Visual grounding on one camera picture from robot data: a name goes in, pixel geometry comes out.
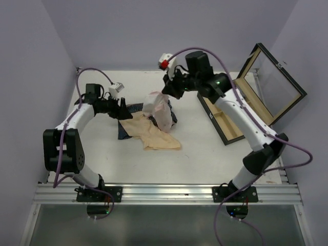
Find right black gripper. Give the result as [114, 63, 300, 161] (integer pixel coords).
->
[161, 65, 199, 99]

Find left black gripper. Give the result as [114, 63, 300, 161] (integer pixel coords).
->
[98, 94, 132, 120]

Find white pink-trimmed underwear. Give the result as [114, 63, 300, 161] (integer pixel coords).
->
[142, 91, 173, 133]

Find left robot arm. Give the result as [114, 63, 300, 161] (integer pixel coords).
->
[43, 83, 133, 201]

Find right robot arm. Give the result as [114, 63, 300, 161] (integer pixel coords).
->
[158, 51, 288, 201]

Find beige underwear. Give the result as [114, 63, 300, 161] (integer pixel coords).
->
[119, 111, 181, 150]

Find blue striped boxer shorts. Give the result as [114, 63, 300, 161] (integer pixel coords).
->
[118, 100, 178, 140]

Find black wooden compartment box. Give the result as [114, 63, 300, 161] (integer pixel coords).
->
[197, 43, 307, 146]

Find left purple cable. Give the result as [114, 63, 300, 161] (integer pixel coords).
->
[52, 67, 115, 189]

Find purple cable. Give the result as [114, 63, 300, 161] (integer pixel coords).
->
[167, 47, 314, 246]
[52, 67, 115, 189]

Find aluminium mounting rail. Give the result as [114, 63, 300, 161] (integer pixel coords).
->
[33, 182, 302, 205]

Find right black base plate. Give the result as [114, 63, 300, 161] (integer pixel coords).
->
[212, 186, 259, 203]

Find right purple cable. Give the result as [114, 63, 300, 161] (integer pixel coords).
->
[167, 47, 314, 246]

